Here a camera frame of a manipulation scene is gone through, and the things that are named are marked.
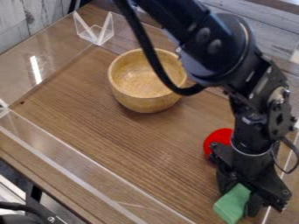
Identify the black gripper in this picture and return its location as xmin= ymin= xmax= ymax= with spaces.
xmin=210 ymin=143 xmax=293 ymax=217

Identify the green foam block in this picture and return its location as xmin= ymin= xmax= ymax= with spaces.
xmin=213 ymin=184 xmax=251 ymax=224

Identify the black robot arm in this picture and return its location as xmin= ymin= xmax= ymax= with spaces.
xmin=125 ymin=0 xmax=297 ymax=216

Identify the wooden brown bowl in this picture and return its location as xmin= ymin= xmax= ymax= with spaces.
xmin=107 ymin=48 xmax=183 ymax=114

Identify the red plush strawberry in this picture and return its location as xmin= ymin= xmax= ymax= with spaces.
xmin=203 ymin=128 xmax=233 ymax=158

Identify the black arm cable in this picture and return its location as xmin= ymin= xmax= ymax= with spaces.
xmin=113 ymin=0 xmax=209 ymax=97

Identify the black metal table frame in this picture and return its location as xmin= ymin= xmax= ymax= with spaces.
xmin=0 ymin=180 xmax=70 ymax=224

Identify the clear acrylic enclosure wall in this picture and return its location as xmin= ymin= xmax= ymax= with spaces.
xmin=0 ymin=100 xmax=194 ymax=224

